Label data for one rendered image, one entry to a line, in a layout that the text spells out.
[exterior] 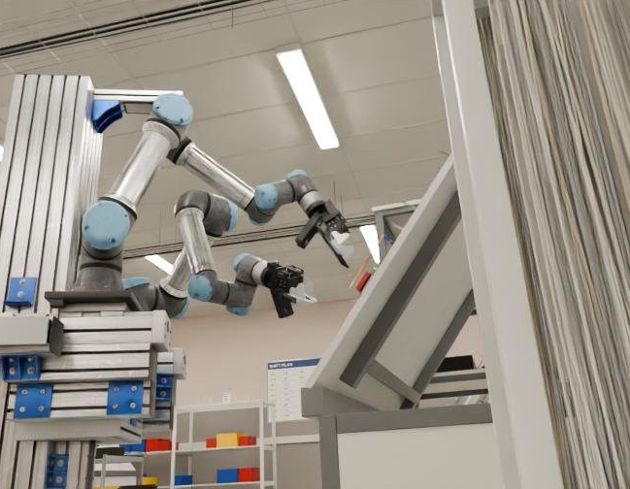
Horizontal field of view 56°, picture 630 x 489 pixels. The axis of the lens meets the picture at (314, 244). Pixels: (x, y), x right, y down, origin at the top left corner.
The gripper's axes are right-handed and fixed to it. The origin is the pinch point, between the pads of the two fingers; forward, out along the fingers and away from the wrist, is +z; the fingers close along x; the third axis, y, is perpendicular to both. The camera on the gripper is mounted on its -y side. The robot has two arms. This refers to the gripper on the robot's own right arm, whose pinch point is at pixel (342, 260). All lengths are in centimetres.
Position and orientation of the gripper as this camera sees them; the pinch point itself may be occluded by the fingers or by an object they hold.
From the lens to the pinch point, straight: 174.2
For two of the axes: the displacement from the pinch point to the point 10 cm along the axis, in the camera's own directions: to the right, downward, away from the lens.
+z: 4.6, 7.3, -5.1
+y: 8.6, -5.1, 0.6
